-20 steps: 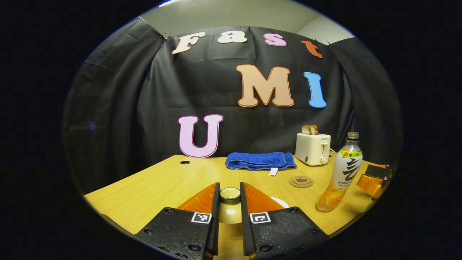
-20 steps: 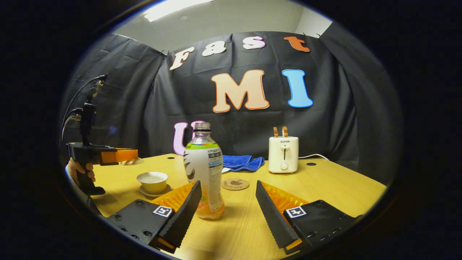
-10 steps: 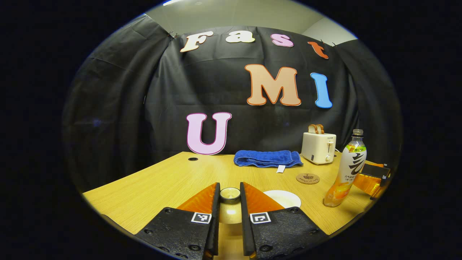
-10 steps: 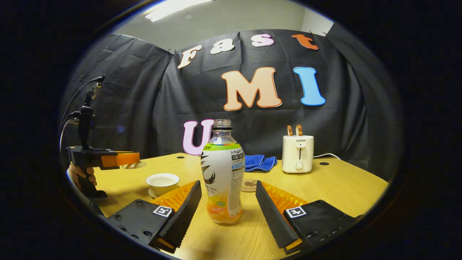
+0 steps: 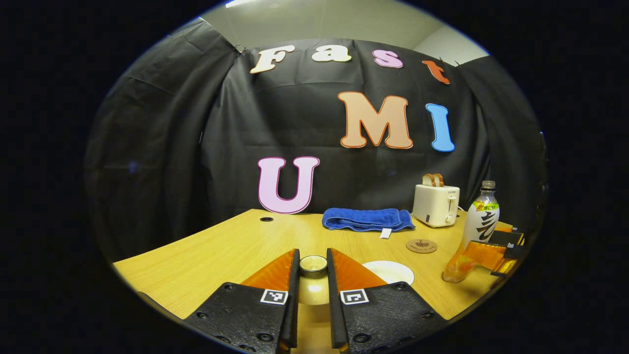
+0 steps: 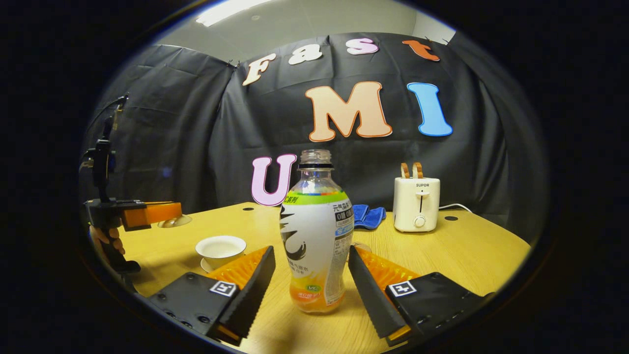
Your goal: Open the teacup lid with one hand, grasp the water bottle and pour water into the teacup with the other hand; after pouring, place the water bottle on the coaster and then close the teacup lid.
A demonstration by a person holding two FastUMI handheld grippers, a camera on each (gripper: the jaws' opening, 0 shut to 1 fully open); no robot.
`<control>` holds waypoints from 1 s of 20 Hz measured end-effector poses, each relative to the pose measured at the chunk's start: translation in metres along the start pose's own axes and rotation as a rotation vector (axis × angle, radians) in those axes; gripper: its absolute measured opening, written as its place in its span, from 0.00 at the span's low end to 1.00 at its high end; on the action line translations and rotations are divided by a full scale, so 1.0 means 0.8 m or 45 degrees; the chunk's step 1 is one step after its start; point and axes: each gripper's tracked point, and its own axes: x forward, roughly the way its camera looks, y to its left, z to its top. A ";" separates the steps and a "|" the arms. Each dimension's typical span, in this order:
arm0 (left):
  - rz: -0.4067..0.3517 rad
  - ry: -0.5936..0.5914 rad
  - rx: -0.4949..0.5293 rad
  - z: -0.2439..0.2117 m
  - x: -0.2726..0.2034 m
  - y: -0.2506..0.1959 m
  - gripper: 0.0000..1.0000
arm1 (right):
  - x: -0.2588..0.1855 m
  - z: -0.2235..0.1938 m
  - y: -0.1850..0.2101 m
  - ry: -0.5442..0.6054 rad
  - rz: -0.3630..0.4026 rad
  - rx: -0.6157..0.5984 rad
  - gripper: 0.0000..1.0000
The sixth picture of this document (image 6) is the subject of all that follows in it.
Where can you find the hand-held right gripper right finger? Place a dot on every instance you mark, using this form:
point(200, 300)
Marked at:
point(371, 295)

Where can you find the white teacup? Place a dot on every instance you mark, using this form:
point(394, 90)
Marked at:
point(221, 248)

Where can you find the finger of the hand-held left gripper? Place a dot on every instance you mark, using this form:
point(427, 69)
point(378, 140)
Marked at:
point(157, 212)

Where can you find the black backdrop cloth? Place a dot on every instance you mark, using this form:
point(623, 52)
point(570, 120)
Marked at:
point(196, 137)

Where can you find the cream toaster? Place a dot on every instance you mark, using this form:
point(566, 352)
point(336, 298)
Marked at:
point(416, 204)

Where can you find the white saucer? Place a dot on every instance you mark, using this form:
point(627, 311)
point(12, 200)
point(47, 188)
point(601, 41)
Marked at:
point(206, 265)

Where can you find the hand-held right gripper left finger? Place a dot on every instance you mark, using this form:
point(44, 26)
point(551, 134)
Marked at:
point(250, 290)

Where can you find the labelled plastic water bottle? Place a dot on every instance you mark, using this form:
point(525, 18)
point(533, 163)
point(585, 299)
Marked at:
point(314, 236)

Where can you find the blue folded towel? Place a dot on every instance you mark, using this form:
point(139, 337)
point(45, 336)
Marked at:
point(371, 216)

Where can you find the toast bread slice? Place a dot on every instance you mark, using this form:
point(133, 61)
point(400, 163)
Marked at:
point(405, 170)
point(418, 170)

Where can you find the ceiling light panel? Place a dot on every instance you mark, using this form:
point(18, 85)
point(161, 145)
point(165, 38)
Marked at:
point(231, 11)

